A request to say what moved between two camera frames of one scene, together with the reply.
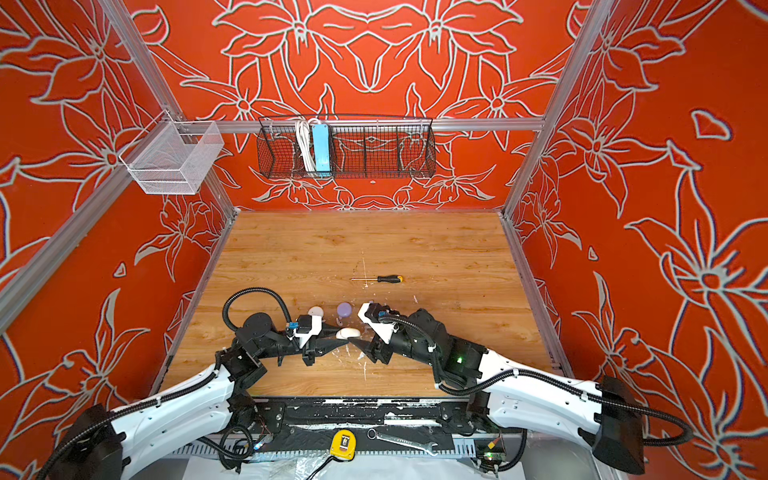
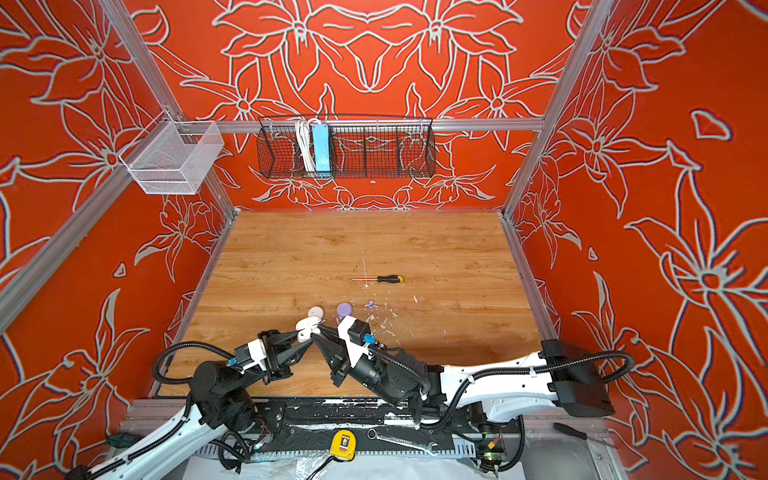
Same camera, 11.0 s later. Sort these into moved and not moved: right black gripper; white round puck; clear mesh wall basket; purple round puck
Moved: right black gripper
Not moved: white round puck; purple round puck; clear mesh wall basket
